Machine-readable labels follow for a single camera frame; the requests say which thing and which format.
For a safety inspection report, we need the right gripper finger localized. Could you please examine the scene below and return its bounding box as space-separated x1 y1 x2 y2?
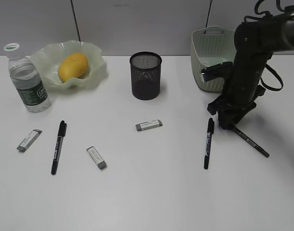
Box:
218 107 254 129

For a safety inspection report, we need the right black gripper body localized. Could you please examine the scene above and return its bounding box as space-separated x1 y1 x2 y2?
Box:
207 69 265 115

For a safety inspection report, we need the black marker pen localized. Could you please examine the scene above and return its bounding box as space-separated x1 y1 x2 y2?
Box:
51 120 67 175
232 126 269 158
204 118 214 169

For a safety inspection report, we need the yellow mango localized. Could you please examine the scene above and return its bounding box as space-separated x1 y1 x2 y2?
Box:
58 52 89 82

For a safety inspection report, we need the clear plastic water bottle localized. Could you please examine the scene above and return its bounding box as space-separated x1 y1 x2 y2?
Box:
4 43 51 113

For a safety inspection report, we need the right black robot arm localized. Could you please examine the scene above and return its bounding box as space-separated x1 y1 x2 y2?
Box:
201 3 294 129

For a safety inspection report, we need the green plastic basket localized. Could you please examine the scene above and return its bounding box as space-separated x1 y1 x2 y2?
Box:
190 26 236 93

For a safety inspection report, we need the centre grey white eraser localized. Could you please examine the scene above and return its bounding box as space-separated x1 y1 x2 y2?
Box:
135 119 163 131

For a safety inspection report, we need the grey white eraser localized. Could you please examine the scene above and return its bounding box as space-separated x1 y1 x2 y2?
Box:
86 146 107 169
16 129 42 153
135 119 163 131

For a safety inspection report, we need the black mesh pen holder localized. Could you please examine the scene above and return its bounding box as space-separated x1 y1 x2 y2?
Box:
130 51 162 101

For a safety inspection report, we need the lower grey white eraser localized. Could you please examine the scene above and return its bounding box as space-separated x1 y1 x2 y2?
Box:
86 146 107 169

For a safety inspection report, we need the green wavy glass plate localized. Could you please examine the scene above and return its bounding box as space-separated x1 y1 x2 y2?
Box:
29 40 108 90

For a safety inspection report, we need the left grey white eraser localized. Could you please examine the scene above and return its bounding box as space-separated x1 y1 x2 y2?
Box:
16 129 42 153

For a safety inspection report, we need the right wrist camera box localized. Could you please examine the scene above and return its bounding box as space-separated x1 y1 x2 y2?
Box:
201 62 233 82

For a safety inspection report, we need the right black wall cable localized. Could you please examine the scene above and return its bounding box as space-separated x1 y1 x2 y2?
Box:
204 0 213 28

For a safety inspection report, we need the black wall cable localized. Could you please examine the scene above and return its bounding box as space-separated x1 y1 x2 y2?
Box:
204 0 213 28
70 0 82 41

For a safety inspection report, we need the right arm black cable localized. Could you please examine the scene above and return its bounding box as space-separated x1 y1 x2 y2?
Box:
243 0 294 92

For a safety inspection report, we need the left black wall cable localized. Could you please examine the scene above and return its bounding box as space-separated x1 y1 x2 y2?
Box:
70 0 82 41

